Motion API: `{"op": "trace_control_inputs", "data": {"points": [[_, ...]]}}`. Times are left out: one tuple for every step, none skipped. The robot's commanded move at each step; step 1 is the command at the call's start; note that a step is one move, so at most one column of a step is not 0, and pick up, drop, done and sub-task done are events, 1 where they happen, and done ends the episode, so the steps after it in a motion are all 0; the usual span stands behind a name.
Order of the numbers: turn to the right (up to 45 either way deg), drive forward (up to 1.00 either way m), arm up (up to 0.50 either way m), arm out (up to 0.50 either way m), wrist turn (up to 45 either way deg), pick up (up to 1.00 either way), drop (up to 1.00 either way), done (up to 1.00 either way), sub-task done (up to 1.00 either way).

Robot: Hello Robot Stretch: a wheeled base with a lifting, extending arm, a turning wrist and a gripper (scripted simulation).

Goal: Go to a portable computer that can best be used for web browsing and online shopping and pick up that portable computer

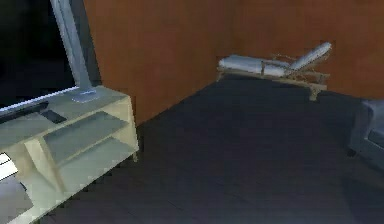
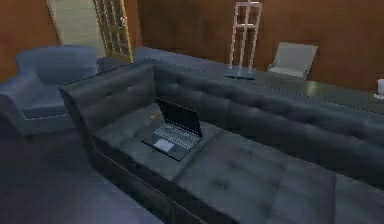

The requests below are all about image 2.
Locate blue grey armchair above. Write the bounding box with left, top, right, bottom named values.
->
left=0, top=45, right=100, bottom=138

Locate pale metal floor stand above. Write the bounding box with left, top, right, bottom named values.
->
left=223, top=0, right=264, bottom=81

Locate yellow framed glass door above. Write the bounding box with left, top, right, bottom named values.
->
left=92, top=0, right=135, bottom=64

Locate dark grey tufted sofa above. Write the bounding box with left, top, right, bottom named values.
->
left=58, top=59, right=384, bottom=224

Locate black open laptop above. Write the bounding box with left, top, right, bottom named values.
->
left=141, top=97, right=204, bottom=163

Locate small white object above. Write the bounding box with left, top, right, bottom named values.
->
left=373, top=78, right=384, bottom=100

